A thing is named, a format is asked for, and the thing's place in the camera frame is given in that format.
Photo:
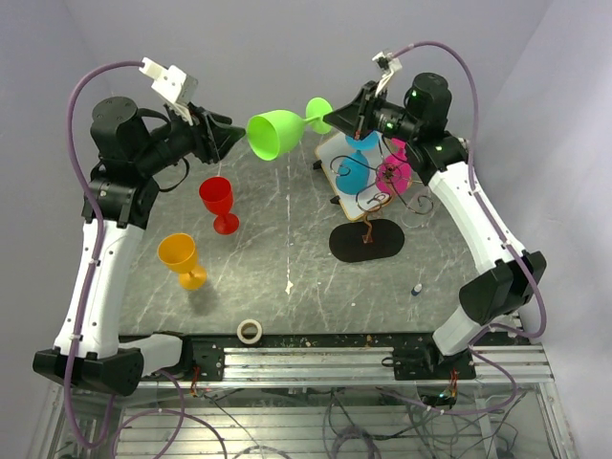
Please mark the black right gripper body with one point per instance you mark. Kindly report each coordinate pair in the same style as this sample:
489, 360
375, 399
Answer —
381, 115

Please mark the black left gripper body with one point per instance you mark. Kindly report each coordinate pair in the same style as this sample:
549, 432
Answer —
200, 144

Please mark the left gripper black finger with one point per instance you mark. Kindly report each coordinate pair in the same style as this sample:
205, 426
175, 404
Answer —
224, 137
212, 118

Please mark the green plastic wine glass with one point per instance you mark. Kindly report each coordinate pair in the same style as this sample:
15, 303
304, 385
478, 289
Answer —
274, 133

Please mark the red plastic wine glass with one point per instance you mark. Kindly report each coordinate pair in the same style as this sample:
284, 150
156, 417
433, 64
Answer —
217, 195

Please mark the blue plastic wine glass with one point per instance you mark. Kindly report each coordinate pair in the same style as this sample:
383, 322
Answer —
354, 169

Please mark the pink plastic wine glass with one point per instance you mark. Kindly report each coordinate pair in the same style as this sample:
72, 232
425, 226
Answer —
393, 175

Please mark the orange plastic wine glass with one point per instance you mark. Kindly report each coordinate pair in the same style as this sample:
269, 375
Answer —
178, 252

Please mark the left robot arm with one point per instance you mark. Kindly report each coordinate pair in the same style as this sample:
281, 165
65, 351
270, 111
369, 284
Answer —
134, 144

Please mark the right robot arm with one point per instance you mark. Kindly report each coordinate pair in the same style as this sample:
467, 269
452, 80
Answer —
508, 274

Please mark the yellow framed whiteboard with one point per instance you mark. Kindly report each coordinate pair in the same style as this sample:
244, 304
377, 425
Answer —
328, 156

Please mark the small white blue cap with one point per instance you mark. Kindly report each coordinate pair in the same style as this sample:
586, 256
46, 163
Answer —
416, 290

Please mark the masking tape roll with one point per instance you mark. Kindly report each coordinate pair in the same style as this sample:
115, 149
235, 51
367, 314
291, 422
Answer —
249, 331

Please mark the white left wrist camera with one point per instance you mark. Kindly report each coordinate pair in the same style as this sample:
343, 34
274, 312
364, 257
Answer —
174, 86

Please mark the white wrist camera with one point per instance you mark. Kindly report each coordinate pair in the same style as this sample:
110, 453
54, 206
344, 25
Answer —
174, 86
389, 65

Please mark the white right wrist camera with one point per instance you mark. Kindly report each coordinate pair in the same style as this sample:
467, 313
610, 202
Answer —
389, 65

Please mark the copper wire wine glass rack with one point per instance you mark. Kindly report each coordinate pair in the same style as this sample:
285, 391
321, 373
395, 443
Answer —
368, 239

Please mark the aluminium front mounting rail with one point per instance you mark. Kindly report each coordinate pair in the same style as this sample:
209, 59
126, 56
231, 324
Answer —
379, 359

